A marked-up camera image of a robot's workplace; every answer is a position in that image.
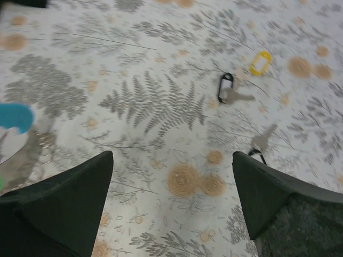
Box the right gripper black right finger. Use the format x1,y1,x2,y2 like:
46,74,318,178
232,152,342,256

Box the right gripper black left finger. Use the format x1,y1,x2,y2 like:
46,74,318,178
1,151,114,256

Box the yellow key tag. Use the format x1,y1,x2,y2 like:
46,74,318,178
249,51,272,76

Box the floral table mat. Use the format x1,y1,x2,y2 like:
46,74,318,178
1,1,342,256

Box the black cloth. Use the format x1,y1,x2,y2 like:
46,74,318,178
1,0,48,10

